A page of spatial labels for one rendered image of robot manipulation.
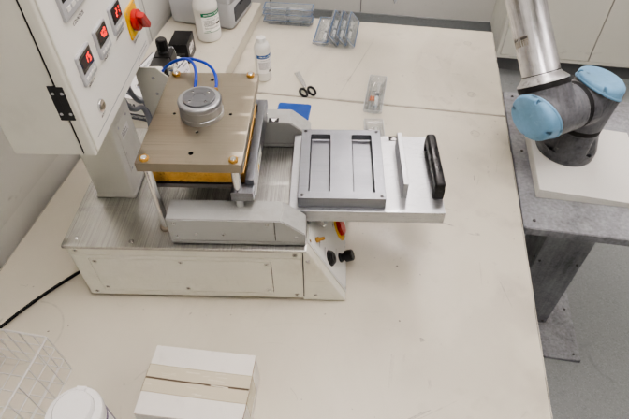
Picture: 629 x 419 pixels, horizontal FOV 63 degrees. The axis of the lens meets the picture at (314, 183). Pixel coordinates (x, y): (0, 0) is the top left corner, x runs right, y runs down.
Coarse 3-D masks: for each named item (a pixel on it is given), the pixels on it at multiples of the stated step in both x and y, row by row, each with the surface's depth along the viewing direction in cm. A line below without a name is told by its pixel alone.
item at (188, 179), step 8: (248, 144) 96; (248, 152) 95; (160, 176) 91; (168, 176) 91; (176, 176) 91; (184, 176) 91; (192, 176) 91; (200, 176) 91; (208, 176) 91; (216, 176) 91; (224, 176) 91; (160, 184) 93; (168, 184) 93; (176, 184) 93; (184, 184) 93; (192, 184) 93; (200, 184) 93; (208, 184) 93; (216, 184) 93; (224, 184) 93
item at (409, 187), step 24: (384, 144) 109; (408, 144) 109; (384, 168) 104; (408, 168) 104; (408, 192) 99; (312, 216) 97; (336, 216) 97; (360, 216) 97; (384, 216) 96; (408, 216) 96; (432, 216) 96
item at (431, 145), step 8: (432, 136) 105; (424, 144) 107; (432, 144) 103; (432, 152) 101; (432, 160) 100; (440, 160) 100; (432, 168) 98; (440, 168) 98; (432, 176) 98; (440, 176) 97; (440, 184) 95; (432, 192) 98; (440, 192) 96
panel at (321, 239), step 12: (312, 228) 100; (324, 228) 107; (336, 228) 114; (312, 240) 98; (324, 240) 105; (336, 240) 112; (324, 252) 103; (336, 252) 110; (324, 264) 101; (336, 264) 107; (336, 276) 105
